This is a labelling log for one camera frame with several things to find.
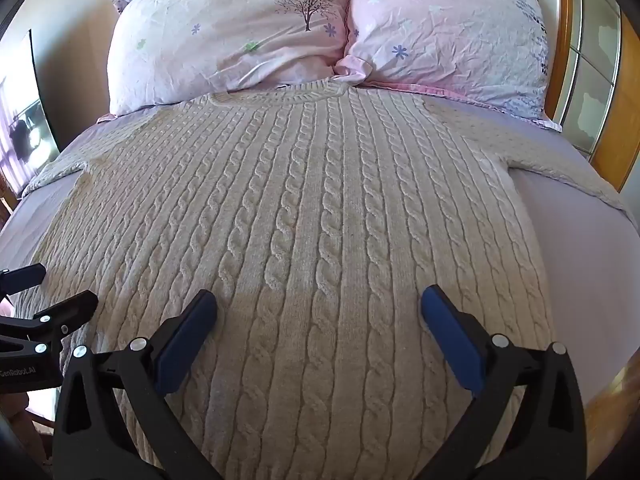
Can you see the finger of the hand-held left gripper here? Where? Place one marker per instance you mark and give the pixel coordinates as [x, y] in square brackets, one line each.
[25, 276]
[70, 312]

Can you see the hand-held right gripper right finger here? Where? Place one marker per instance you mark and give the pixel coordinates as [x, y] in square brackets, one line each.
[451, 335]

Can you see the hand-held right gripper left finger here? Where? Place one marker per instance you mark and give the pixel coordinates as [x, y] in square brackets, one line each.
[186, 335]

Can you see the lilac bed sheet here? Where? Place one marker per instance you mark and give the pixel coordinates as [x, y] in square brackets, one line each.
[565, 260]

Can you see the pink flower-print pillow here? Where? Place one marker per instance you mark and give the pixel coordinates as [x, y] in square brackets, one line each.
[450, 35]

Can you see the pink tree-print pillow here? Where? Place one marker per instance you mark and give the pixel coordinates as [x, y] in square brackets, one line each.
[225, 30]

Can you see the wall poster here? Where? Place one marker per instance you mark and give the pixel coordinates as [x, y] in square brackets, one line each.
[22, 110]

